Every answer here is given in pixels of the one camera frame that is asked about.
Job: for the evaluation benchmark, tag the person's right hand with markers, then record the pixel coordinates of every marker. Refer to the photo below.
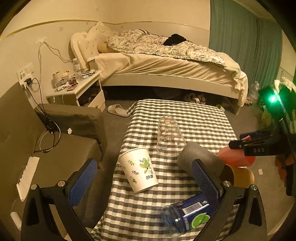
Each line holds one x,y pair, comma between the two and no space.
282,161

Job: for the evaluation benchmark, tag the white bed frame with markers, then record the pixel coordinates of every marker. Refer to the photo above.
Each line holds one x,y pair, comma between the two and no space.
151,70

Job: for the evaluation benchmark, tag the white paper cup green leaves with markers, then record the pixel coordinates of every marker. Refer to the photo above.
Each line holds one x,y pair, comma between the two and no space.
138,169

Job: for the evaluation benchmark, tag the green curtain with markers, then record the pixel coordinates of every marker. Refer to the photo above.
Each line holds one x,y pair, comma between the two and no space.
254,43

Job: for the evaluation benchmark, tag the black garment on bed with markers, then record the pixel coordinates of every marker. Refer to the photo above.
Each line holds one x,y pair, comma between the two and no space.
174,39

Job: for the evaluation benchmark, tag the beige pillow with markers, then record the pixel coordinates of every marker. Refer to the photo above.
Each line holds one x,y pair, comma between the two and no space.
103,48

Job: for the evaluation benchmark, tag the white roll on sofa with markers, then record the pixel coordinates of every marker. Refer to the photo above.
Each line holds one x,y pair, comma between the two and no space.
17,220

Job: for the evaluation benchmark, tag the green slipper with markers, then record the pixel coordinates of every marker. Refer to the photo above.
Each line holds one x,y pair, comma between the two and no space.
220,107

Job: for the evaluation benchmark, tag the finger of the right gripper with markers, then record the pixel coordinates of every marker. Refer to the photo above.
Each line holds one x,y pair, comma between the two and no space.
257,135
238,144

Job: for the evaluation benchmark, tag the grey sofa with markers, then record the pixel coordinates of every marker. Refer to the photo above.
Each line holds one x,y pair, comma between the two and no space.
26,132

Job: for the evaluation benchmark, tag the brown kraft paper cup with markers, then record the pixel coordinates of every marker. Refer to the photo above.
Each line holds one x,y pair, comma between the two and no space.
237,176

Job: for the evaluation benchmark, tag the beige slipper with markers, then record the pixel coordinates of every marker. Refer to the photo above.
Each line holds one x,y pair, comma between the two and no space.
117,110

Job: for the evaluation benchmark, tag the patterned duvet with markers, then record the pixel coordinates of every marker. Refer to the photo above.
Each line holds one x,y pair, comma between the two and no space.
142,42

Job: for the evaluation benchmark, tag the small white crumpled paper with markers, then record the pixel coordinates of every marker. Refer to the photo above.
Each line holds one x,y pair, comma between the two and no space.
69,131

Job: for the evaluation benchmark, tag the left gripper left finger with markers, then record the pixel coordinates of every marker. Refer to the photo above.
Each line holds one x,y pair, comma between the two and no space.
38,221

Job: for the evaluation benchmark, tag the checkered tablecloth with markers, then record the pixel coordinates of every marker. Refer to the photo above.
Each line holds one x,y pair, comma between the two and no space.
131,216

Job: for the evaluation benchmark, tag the pink hexagonal cup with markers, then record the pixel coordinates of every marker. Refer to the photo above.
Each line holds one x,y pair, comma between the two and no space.
235,158

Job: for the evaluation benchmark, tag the white nightstand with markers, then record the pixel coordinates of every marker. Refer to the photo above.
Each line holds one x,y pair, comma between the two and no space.
87,93

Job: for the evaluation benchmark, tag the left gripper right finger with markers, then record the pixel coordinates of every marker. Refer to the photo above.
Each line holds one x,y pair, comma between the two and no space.
249,222

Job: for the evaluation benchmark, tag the large water jug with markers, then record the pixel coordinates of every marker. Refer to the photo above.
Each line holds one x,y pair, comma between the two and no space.
253,93

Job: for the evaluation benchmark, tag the blue plastic drink bottle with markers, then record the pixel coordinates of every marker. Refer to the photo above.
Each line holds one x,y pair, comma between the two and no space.
181,217

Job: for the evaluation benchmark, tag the white paper on sofa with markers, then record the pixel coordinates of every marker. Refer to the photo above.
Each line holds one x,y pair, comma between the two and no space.
23,186

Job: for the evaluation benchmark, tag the clear water bottle on nightstand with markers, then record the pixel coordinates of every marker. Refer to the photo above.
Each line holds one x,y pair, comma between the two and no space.
77,70

